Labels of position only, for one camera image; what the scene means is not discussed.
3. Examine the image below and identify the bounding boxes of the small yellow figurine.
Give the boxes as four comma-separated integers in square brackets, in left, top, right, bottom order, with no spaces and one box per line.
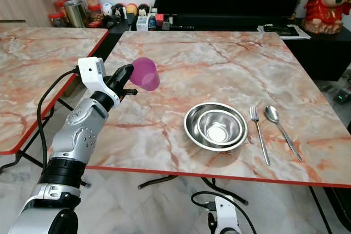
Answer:
[125,3,138,17]

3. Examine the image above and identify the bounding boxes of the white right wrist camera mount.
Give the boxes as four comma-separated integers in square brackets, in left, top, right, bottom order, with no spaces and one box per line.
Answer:
[214,195,240,234]

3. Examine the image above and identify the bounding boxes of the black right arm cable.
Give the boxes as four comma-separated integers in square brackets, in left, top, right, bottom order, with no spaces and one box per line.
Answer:
[191,191,257,234]

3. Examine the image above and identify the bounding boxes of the small white box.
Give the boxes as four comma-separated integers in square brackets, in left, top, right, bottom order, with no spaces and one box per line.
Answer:
[136,16,149,31]

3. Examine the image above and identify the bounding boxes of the steel fork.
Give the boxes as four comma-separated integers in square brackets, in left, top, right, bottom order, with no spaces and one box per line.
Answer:
[250,106,271,166]

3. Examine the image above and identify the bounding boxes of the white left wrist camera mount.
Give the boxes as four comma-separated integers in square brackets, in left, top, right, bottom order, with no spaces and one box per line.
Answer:
[77,57,120,103]

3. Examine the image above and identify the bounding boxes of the red and gold statue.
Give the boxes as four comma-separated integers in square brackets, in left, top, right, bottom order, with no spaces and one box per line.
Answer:
[302,0,351,35]

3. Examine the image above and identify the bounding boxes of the steel canister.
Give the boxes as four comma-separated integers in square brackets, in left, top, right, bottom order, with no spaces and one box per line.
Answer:
[64,0,87,28]

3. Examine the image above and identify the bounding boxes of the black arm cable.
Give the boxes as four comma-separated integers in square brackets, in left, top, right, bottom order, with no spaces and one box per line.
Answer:
[191,191,257,234]
[36,68,81,170]

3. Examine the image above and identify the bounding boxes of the steel spoon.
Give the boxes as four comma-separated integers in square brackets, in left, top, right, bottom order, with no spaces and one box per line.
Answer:
[264,105,303,162]

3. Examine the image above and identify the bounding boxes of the light wooden cabinet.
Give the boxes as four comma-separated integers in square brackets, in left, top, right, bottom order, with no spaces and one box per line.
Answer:
[0,0,69,27]

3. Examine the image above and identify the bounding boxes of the large steel bowl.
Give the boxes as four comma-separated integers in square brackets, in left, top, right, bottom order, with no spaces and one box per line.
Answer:
[184,102,248,152]

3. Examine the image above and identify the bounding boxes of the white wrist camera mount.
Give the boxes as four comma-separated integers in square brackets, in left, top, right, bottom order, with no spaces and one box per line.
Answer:
[214,195,240,234]
[77,57,120,103]

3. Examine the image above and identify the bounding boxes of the small steel bowl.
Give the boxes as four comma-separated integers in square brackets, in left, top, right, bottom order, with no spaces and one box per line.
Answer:
[197,109,242,145]

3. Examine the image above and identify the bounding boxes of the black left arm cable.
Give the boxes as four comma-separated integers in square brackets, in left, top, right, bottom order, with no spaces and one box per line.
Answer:
[36,68,81,170]

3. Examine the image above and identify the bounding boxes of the purple plastic cup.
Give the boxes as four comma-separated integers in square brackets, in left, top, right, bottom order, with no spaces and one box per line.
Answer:
[130,57,160,92]

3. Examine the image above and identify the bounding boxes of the flat black pouch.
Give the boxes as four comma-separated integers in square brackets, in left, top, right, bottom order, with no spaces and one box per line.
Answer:
[264,24,300,37]

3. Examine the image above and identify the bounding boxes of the small white figurine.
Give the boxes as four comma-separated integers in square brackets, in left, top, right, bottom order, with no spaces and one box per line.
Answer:
[102,3,114,19]

